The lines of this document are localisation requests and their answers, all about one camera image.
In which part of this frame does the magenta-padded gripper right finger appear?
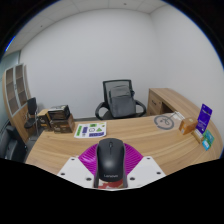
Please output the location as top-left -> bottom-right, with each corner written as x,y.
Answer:
123,143 -> 167,188

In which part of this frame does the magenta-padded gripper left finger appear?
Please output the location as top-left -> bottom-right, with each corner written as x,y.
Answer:
57,143 -> 99,188

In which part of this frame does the black computer mouse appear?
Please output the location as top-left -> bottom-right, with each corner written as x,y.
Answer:
95,137 -> 127,183

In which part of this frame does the white leaflet with coloured prints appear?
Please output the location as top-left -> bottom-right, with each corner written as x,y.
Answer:
73,121 -> 108,139

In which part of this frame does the dark brown cardboard box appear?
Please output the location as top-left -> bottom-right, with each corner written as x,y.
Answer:
49,113 -> 76,135

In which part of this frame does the round grey disc pad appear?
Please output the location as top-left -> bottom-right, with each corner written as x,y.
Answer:
153,114 -> 176,131

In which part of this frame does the black cardboard box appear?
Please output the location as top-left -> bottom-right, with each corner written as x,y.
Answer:
47,104 -> 71,121

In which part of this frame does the black mesh office chair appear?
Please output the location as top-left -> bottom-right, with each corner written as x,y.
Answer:
94,78 -> 148,121

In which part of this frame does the orange-brown small box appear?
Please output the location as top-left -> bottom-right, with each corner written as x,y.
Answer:
178,116 -> 199,136

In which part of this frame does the small tan flat box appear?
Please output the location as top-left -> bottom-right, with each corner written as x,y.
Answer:
192,128 -> 205,144

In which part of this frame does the blue flat box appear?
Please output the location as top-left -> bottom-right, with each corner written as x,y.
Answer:
201,139 -> 212,152

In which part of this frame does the grey backpack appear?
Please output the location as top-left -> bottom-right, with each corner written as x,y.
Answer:
108,84 -> 137,118

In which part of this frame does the large black office chair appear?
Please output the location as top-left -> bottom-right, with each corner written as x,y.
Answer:
0,125 -> 29,163

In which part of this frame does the wooden side cabinet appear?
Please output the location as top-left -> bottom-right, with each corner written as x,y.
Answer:
146,87 -> 201,118

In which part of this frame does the small black chair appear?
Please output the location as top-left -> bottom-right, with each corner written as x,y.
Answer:
23,96 -> 41,136

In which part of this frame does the green flat box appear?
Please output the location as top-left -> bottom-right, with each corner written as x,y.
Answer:
203,129 -> 216,148

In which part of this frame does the purple standing card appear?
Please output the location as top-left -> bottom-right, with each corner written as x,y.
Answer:
195,103 -> 214,135

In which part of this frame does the wooden shelf unit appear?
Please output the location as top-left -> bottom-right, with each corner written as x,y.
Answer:
1,63 -> 33,143

